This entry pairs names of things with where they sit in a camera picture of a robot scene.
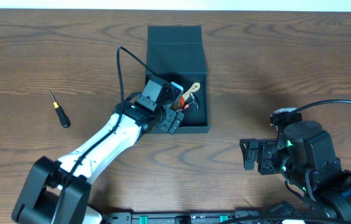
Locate orange handled pliers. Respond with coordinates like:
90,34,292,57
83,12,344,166
174,96,185,111

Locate small claw hammer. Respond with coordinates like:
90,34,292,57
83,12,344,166
181,93,200,112

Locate orange scraper wooden handle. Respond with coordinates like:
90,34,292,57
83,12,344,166
181,82,200,101

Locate black yellow screwdriver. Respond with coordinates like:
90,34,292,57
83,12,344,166
49,91,71,128

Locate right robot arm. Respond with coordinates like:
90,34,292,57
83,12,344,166
240,121,351,222

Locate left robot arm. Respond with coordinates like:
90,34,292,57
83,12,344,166
11,96,184,224

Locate dark green open box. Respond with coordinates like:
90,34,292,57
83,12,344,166
146,26,210,134

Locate right black cable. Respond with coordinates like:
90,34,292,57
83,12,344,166
293,99,351,115

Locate black cable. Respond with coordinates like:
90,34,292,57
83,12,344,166
293,99,351,115
50,45,157,224

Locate left black cable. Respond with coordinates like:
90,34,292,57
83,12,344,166
50,45,157,224

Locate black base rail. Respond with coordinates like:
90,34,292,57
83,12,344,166
102,210,263,224

